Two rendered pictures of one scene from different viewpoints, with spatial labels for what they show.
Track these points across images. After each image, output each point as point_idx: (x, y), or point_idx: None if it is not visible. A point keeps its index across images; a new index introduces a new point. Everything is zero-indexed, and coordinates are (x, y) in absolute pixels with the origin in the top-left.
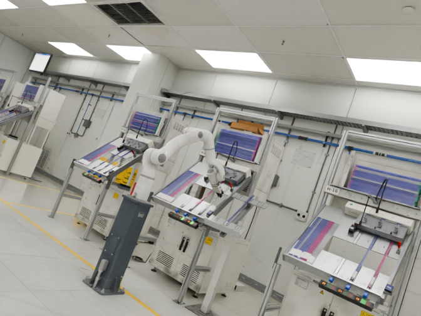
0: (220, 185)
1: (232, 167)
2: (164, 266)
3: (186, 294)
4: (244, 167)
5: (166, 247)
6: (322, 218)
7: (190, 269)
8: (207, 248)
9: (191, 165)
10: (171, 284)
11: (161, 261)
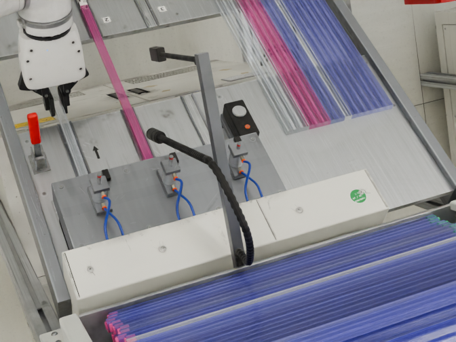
0: (20, 45)
1: (180, 224)
2: (148, 75)
3: (7, 92)
4: (119, 274)
5: (187, 74)
6: None
7: None
8: (22, 121)
9: (427, 131)
10: (86, 84)
11: (171, 71)
